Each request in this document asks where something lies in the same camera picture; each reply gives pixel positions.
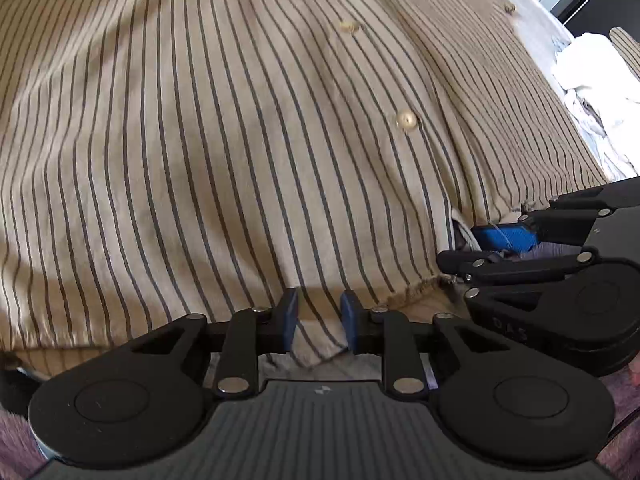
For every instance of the purple fleece garment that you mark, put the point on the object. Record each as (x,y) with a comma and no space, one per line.
(17,445)

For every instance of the crumpled white cloth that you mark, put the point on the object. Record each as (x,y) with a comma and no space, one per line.
(595,85)

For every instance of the bed with pink dotted sheet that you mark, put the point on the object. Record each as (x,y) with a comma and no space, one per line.
(537,25)

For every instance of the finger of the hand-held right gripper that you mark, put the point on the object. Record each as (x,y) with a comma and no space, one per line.
(500,267)
(505,237)

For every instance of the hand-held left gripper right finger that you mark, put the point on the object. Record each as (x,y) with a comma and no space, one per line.
(350,322)

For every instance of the beige striped shirt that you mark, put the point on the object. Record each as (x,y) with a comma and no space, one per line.
(200,135)

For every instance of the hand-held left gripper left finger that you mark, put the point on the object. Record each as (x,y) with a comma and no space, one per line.
(289,320)

